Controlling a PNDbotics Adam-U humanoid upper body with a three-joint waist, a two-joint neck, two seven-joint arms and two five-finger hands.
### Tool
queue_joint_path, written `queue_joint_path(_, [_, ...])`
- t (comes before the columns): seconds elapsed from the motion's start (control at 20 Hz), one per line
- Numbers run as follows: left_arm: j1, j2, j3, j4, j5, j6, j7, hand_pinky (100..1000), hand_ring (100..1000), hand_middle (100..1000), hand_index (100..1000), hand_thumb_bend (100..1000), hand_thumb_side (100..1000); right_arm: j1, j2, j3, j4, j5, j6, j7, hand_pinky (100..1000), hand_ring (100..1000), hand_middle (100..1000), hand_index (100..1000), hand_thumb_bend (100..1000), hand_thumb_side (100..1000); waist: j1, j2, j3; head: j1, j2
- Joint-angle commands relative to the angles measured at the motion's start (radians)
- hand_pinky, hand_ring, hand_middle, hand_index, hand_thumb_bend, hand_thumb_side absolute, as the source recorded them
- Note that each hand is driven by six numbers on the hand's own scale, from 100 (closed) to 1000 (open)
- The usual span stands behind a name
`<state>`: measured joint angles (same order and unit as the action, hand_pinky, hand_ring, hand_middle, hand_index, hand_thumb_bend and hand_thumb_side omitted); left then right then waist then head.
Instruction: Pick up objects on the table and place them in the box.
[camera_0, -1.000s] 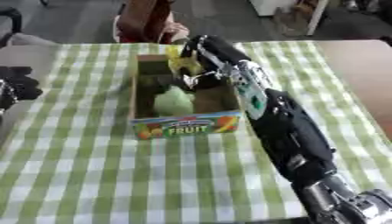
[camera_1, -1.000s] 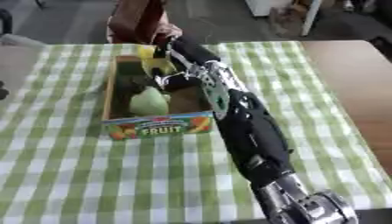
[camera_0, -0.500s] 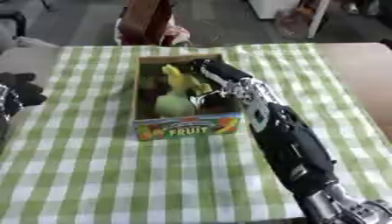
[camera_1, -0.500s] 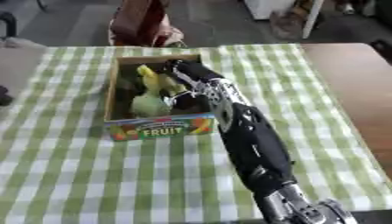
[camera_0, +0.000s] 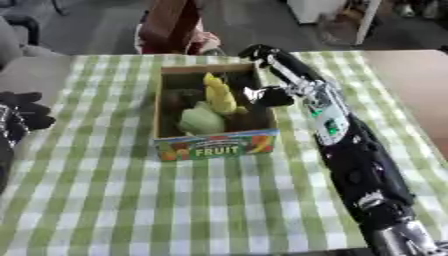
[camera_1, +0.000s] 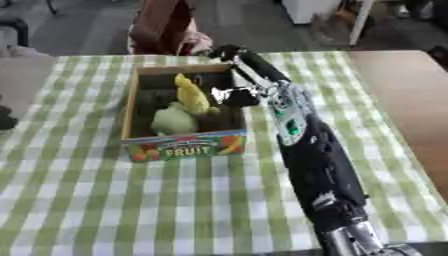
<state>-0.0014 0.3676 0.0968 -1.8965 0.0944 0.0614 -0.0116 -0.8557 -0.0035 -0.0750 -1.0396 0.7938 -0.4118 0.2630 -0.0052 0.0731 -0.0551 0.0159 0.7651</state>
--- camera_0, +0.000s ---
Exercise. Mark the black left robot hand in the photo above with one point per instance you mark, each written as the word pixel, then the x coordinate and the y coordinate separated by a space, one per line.
pixel 26 111

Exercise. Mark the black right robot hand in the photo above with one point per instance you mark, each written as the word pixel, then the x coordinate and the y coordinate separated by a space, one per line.
pixel 290 69

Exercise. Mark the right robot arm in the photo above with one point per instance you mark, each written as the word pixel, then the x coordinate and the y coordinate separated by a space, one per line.
pixel 361 166

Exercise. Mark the cardboard box with printed front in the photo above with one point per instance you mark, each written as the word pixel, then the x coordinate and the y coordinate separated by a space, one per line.
pixel 216 150

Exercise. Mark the white cabinet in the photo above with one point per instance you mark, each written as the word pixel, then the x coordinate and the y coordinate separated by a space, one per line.
pixel 312 10

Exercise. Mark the yellow toy corn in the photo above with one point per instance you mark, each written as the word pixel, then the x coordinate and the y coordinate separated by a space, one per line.
pixel 220 95

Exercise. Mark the grey chair with black armrest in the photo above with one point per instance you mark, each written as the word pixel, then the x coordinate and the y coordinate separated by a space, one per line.
pixel 14 36

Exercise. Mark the green toy fruit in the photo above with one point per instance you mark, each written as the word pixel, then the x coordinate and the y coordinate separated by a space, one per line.
pixel 201 121

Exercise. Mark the dark brown toy fruit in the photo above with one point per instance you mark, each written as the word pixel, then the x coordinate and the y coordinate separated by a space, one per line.
pixel 179 99

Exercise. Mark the pair of shoes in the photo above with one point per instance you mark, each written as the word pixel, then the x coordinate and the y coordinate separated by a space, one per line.
pixel 417 8

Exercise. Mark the white post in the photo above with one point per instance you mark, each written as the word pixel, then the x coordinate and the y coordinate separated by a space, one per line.
pixel 367 21

